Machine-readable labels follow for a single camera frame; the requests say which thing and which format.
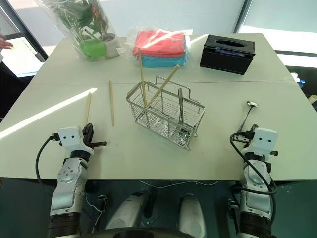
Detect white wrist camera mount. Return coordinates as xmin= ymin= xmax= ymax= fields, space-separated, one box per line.
xmin=241 ymin=127 xmax=279 ymax=162
xmin=58 ymin=126 xmax=95 ymax=155

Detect folded red towels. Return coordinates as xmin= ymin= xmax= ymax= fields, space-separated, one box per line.
xmin=131 ymin=30 xmax=187 ymax=58

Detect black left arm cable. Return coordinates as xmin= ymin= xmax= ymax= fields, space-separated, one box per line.
xmin=35 ymin=133 xmax=61 ymax=196

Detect black window frame bar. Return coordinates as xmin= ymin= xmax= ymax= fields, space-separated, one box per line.
xmin=0 ymin=4 xmax=49 ymax=63

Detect white plant pot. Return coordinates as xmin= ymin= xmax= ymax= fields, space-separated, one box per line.
xmin=100 ymin=33 xmax=121 ymax=58

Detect green leafy plant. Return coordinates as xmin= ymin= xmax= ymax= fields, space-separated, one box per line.
xmin=51 ymin=0 xmax=110 ymax=41

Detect metal wire cutlery basket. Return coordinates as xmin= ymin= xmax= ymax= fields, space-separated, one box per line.
xmin=126 ymin=75 xmax=206 ymax=151

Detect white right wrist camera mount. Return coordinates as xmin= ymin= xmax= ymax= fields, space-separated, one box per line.
xmin=241 ymin=127 xmax=279 ymax=162

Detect metal spoon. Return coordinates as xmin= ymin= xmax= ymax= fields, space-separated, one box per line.
xmin=177 ymin=87 xmax=192 ymax=146
xmin=238 ymin=100 xmax=259 ymax=133

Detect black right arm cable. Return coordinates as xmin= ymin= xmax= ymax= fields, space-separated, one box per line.
xmin=229 ymin=131 xmax=278 ymax=222

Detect folded blue towel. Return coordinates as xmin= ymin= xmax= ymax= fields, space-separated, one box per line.
xmin=140 ymin=53 xmax=188 ymax=68

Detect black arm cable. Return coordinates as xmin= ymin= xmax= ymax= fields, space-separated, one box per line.
xmin=35 ymin=133 xmax=61 ymax=196
xmin=229 ymin=131 xmax=278 ymax=222

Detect black tissue box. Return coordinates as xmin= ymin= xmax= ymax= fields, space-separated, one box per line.
xmin=199 ymin=34 xmax=256 ymax=76

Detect grey window frame bar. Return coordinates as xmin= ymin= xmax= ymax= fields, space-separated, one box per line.
xmin=232 ymin=0 xmax=254 ymax=34

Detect person's bare hand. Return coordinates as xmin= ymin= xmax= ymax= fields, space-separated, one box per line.
xmin=0 ymin=32 xmax=14 ymax=50

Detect wooden chopstick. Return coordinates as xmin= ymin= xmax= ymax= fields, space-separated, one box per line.
xmin=108 ymin=80 xmax=115 ymax=127
xmin=146 ymin=64 xmax=181 ymax=107
xmin=85 ymin=92 xmax=92 ymax=126
xmin=138 ymin=48 xmax=147 ymax=107

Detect white bottle with blue cap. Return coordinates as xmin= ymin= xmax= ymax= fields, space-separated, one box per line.
xmin=291 ymin=71 xmax=308 ymax=88

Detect potted plant in plastic wrap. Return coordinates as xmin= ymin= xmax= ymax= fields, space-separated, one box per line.
xmin=34 ymin=0 xmax=122 ymax=62

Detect clear plastic towel bag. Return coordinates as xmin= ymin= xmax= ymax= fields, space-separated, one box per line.
xmin=122 ymin=26 xmax=194 ymax=69

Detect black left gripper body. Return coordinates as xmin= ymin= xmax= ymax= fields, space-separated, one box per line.
xmin=83 ymin=134 xmax=108 ymax=152

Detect thin white wire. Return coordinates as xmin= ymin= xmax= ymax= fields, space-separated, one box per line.
xmin=138 ymin=180 xmax=219 ymax=189

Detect green plant pot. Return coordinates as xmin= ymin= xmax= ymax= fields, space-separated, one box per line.
xmin=79 ymin=38 xmax=107 ymax=58

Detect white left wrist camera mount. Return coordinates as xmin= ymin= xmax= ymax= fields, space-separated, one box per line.
xmin=58 ymin=126 xmax=95 ymax=155

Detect white rounded robot shell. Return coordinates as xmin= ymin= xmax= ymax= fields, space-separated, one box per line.
xmin=178 ymin=193 xmax=207 ymax=237
xmin=106 ymin=191 xmax=152 ymax=231

